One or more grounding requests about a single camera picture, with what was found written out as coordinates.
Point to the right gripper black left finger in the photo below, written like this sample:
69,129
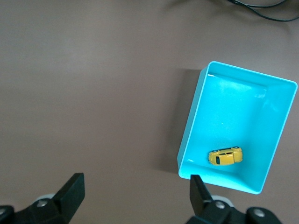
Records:
63,205

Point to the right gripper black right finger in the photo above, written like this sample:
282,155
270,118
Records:
210,212

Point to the yellow toy beetle car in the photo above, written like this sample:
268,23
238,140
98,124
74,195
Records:
224,158

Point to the teal plastic bin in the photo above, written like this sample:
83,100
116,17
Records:
233,112

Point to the brown table cloth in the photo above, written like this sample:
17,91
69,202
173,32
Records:
81,93

